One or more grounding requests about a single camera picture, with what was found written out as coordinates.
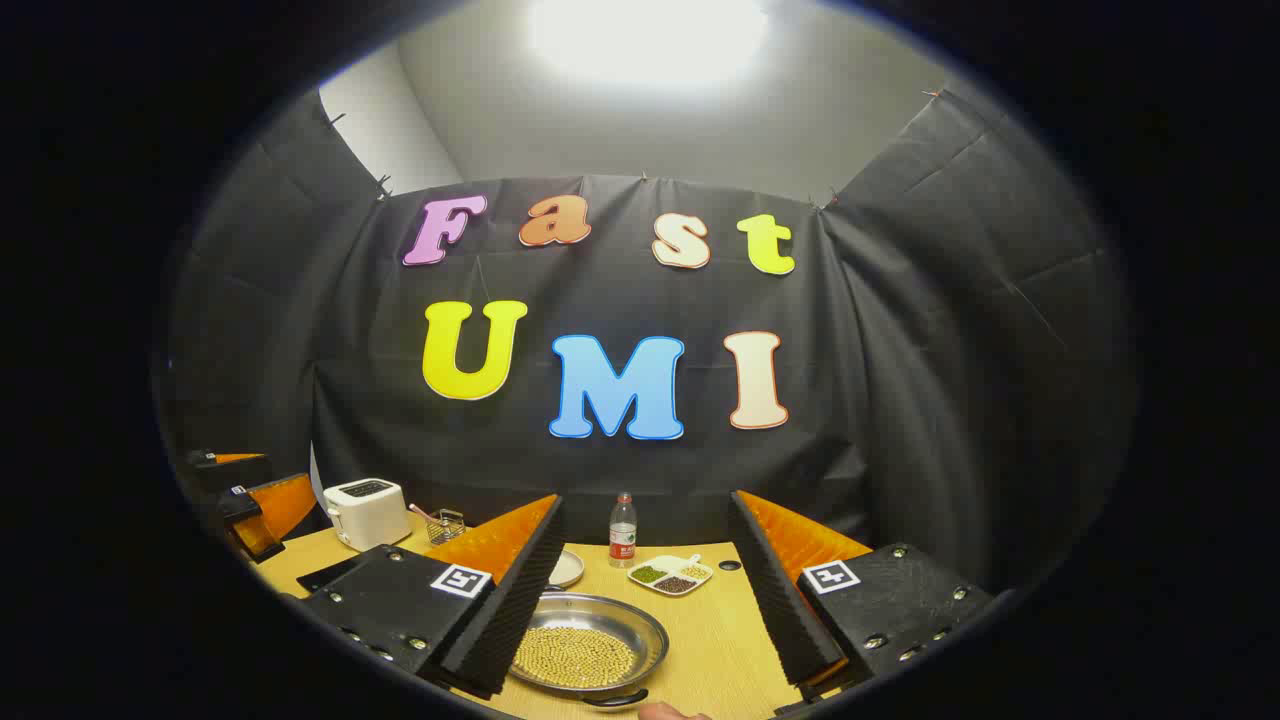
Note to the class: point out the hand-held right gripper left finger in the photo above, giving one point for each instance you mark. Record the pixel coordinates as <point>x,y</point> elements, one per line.
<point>520,600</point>

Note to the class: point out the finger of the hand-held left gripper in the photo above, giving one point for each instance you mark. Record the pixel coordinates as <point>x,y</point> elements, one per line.
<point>225,470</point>
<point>275,505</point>

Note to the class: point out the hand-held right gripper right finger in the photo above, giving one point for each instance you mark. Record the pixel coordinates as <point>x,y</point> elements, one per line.
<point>780,600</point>

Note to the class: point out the stainless steel pot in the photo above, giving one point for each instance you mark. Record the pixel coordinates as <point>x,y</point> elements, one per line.
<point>600,607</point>

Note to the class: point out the black induction cooktop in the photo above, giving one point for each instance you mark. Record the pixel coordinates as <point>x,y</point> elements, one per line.
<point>325,575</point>

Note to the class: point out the round white plate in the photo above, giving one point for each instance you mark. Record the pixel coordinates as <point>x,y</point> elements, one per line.
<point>567,568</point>

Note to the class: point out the pile of yellow soybeans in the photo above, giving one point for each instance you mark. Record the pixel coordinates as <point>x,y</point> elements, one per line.
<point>580,657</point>

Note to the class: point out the white toaster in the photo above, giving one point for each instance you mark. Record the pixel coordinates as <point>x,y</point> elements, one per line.
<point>365,512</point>

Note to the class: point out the pile of dark red beans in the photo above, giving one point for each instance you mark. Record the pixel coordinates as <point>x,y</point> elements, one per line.
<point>676,584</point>

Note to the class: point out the white divided plate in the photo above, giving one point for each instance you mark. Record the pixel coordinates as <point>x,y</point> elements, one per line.
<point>672,572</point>

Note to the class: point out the clear plastic water bottle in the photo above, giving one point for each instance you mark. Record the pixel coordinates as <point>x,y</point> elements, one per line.
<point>622,530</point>

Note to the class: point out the pile of green beans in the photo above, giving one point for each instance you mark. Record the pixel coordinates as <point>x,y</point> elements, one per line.
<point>648,574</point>

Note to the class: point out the pink stick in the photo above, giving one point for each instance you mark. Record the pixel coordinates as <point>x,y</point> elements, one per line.
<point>420,512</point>

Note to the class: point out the black backdrop cloth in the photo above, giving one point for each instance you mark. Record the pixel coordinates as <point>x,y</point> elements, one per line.
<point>880,400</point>

